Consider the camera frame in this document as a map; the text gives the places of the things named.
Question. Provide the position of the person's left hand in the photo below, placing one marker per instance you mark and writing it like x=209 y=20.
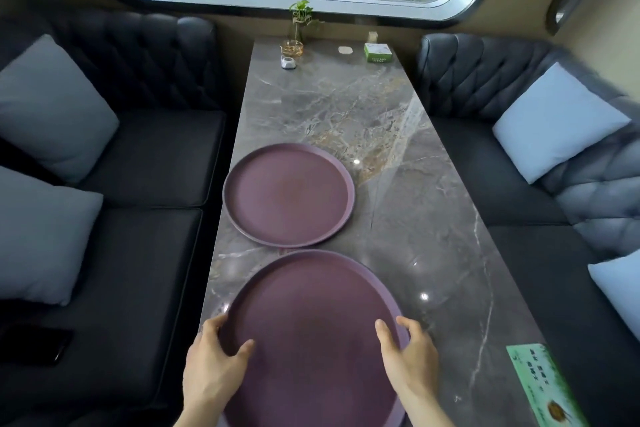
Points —
x=210 y=366

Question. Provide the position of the person's right hand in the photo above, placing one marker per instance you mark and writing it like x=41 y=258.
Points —
x=412 y=361

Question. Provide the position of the person's left thumb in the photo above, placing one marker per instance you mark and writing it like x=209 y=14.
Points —
x=243 y=349

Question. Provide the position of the person's right thumb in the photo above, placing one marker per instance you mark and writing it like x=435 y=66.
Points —
x=384 y=339

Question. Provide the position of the large purple round tray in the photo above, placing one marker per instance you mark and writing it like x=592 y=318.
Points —
x=312 y=336

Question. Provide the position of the person's right forearm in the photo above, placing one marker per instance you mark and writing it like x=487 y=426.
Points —
x=425 y=411

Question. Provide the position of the person's left forearm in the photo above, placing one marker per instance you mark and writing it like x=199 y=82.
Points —
x=200 y=416

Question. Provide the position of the small purple round tray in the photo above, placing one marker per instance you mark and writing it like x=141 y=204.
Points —
x=289 y=194

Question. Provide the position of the green table sticker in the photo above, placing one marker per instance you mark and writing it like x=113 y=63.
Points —
x=545 y=386

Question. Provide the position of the dark tufted leather sofa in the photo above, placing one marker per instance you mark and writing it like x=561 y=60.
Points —
x=130 y=221
x=540 y=201

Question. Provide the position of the black phone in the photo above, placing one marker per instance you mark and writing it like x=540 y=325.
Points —
x=35 y=345

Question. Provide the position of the light grey cushion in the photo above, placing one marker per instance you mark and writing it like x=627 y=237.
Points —
x=557 y=124
x=620 y=286
x=37 y=236
x=50 y=109

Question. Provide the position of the green tissue box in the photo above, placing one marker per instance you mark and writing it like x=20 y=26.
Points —
x=377 y=52

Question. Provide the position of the small white round device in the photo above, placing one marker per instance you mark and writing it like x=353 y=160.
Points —
x=288 y=62

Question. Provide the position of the small white pad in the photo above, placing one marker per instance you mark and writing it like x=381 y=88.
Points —
x=345 y=50

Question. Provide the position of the small beige holder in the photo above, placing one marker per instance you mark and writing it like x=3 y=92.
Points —
x=372 y=37

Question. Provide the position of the green plant in glass vase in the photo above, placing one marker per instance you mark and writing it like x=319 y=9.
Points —
x=300 y=26

